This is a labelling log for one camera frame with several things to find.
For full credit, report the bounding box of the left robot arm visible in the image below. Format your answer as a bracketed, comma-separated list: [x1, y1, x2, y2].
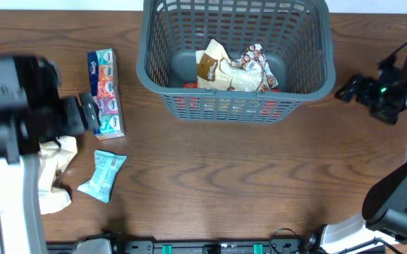
[0, 54, 99, 253]

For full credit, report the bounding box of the teal snack packet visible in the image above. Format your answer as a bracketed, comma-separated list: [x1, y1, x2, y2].
[78, 150, 127, 203]

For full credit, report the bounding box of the beige paper pouch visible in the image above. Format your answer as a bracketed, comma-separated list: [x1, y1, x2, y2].
[38, 135, 78, 214]

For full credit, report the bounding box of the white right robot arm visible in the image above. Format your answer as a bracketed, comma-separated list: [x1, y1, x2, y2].
[305, 42, 407, 253]

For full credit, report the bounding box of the colourful Kleenex tissue multipack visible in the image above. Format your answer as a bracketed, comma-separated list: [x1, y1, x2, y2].
[87, 49, 125, 140]

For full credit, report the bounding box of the grey plastic slotted basket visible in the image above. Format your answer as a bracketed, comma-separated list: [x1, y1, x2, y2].
[136, 0, 336, 124]

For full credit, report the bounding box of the orange snack bag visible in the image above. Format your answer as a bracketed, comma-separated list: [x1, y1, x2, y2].
[174, 97, 277, 121]

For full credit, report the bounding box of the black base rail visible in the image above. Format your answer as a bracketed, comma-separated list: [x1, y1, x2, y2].
[47, 231, 325, 254]

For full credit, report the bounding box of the beige brown Pantree bag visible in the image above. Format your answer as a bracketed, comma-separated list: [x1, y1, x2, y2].
[231, 44, 280, 92]

